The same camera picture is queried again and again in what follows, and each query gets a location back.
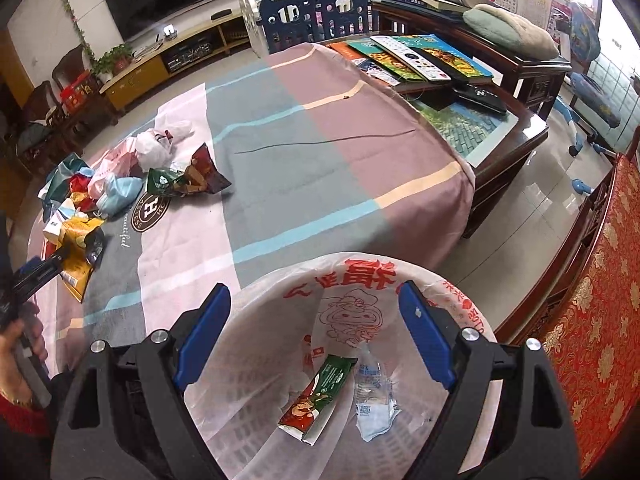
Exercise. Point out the red gift box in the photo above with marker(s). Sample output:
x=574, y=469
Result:
x=75, y=92

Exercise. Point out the clear plastic wrapper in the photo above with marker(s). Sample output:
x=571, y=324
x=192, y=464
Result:
x=372, y=400

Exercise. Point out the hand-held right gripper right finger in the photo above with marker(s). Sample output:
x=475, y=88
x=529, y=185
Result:
x=425, y=340

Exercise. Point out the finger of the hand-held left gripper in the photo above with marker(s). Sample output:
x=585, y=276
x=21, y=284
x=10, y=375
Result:
x=37, y=272

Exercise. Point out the wooden sofa frame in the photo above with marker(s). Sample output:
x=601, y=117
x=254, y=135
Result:
x=555, y=285

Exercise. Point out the red floral sofa cushion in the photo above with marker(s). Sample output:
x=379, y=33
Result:
x=600, y=310

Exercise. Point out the green snack packet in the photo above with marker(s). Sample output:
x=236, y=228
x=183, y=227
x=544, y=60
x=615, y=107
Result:
x=162, y=182

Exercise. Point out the dark wooden bench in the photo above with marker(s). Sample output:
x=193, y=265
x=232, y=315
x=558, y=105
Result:
x=530, y=67

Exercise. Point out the orange book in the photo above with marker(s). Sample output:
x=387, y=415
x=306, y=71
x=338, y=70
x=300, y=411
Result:
x=342, y=50

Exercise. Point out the bin with white plastic liner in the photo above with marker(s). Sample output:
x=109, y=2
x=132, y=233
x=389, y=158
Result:
x=280, y=340

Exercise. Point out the white plastic bag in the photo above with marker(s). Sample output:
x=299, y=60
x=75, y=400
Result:
x=155, y=147

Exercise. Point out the yellow snack packet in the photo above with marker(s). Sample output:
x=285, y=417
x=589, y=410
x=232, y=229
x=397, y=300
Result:
x=77, y=240

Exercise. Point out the brown red snack packet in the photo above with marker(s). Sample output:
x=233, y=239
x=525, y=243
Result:
x=205, y=170

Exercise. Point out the pink plastic bag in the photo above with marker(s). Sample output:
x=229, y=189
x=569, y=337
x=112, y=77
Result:
x=117, y=162

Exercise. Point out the blue child chair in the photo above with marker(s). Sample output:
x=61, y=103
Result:
x=585, y=90

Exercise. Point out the navy and white playpen fence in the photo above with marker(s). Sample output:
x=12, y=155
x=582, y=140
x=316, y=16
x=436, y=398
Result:
x=295, y=17

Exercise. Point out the glass top wooden coffee table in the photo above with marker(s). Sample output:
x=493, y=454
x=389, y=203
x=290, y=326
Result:
x=500, y=160

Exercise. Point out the dark wooden armchair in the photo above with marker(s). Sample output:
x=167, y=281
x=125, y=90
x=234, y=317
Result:
x=70, y=67
x=37, y=120

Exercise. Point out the small black box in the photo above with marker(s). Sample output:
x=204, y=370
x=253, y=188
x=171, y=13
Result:
x=222, y=14

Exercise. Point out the plaid pink grey tablecloth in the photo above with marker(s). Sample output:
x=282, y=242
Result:
x=300, y=160

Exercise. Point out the person's left hand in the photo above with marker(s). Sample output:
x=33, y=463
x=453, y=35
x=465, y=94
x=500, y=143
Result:
x=12, y=342

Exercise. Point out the slim black remote control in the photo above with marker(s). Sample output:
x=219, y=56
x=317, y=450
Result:
x=442, y=67

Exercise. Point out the small white device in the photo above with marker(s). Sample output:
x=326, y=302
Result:
x=170, y=33

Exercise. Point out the white remote control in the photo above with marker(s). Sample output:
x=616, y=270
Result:
x=410, y=57

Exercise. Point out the green and red snack wrapper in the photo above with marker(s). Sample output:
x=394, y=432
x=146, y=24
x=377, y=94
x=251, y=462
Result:
x=315, y=400

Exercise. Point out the green picture book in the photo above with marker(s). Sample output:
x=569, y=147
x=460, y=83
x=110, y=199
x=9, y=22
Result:
x=380, y=57

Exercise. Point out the potted green plant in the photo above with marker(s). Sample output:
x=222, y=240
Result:
x=112, y=60

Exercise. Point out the grey green cushion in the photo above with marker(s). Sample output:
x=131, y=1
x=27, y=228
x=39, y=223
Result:
x=510, y=30

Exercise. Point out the yellow wooden television cabinet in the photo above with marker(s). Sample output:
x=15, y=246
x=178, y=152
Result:
x=140, y=77

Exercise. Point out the green wall vine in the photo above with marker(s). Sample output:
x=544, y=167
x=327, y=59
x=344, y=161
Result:
x=70, y=10

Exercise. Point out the wide black remote control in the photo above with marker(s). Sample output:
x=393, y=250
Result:
x=480, y=100

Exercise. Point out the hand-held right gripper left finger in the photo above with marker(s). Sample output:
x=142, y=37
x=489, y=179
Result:
x=202, y=340

